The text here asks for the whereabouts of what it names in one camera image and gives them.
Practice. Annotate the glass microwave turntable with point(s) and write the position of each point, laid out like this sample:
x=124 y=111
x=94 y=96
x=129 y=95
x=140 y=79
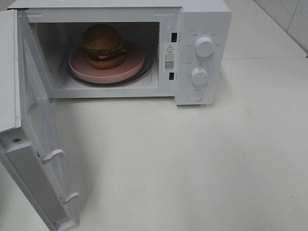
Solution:
x=146 y=68

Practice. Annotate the white microwave knob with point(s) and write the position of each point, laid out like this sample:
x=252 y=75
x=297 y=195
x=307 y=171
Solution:
x=204 y=46
x=199 y=76

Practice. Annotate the pink round plate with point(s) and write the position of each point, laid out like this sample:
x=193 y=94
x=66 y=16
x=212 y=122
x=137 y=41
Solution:
x=132 y=64

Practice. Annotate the white microwave oven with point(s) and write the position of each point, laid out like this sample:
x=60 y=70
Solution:
x=165 y=29

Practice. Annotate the round white door button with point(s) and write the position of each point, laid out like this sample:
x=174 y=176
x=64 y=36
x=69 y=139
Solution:
x=195 y=96

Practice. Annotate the toy burger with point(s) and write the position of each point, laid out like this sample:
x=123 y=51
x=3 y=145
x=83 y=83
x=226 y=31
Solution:
x=103 y=46

